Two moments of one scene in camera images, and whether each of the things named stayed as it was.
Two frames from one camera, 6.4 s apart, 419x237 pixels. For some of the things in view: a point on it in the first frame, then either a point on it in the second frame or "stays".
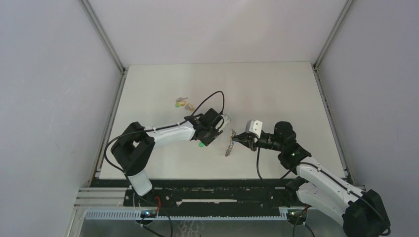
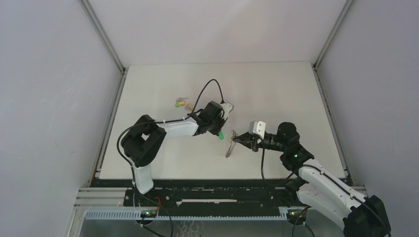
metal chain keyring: x=231 y=143 stays
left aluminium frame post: x=91 y=12 stays
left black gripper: x=207 y=141 -> x=221 y=122
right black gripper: x=247 y=140 stays
